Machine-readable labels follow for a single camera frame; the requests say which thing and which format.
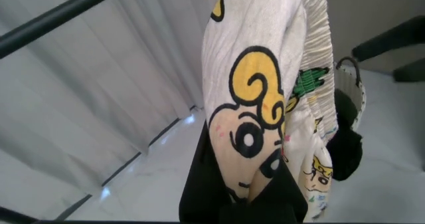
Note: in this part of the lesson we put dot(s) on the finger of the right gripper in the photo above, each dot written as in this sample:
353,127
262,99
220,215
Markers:
391,39
411,71

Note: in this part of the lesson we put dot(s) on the black garment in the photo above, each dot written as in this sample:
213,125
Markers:
345,151

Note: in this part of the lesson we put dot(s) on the cream printed garment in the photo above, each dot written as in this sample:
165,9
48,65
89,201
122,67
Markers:
259,34

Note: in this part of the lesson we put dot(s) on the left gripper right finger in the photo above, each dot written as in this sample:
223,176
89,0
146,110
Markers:
285,190

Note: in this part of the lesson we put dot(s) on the white laundry basket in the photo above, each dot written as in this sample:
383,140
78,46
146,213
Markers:
347,81

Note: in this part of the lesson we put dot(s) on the black clothes rack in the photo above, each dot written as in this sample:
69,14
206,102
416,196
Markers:
50,18

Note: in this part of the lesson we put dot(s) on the white curtain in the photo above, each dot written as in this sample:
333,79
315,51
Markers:
99,84

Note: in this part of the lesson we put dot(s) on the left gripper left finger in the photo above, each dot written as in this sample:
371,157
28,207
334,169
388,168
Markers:
199,190

